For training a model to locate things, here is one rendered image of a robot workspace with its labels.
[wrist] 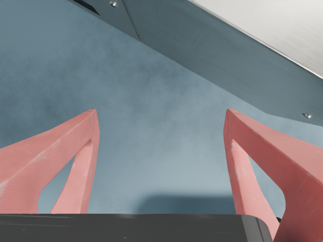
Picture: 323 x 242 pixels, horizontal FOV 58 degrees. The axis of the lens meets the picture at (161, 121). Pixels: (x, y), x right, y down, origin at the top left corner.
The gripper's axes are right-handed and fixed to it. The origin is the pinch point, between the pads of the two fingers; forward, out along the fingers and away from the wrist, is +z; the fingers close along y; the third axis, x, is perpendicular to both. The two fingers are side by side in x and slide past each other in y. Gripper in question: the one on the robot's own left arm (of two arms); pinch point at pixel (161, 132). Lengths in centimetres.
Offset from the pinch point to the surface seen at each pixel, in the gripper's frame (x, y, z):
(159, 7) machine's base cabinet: 4.4, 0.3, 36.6
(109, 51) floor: 37, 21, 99
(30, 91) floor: 51, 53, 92
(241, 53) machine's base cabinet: 10.1, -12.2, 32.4
